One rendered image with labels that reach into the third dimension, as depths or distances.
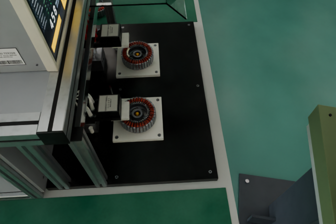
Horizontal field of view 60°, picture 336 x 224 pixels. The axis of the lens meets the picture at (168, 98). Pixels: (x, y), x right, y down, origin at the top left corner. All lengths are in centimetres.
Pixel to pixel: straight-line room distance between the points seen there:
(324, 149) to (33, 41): 76
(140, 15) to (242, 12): 140
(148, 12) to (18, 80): 77
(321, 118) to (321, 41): 157
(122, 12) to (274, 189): 117
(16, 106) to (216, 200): 55
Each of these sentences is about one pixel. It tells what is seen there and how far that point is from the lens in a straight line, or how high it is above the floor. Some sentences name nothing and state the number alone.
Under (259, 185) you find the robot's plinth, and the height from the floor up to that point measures 2.
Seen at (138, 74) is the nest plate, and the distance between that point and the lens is 100.
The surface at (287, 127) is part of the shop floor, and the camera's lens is 192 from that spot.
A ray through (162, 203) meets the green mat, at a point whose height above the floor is 75.
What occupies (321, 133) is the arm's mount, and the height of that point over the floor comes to 82.
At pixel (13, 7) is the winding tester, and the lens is 52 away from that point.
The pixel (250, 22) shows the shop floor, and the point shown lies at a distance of 245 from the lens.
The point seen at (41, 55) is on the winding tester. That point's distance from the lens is 58.
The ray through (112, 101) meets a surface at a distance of 84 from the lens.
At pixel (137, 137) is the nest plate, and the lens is 87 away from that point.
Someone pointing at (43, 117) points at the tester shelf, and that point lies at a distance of 56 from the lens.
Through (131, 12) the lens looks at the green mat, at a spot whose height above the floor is 75.
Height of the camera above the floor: 156
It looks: 56 degrees down
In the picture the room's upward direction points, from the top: straight up
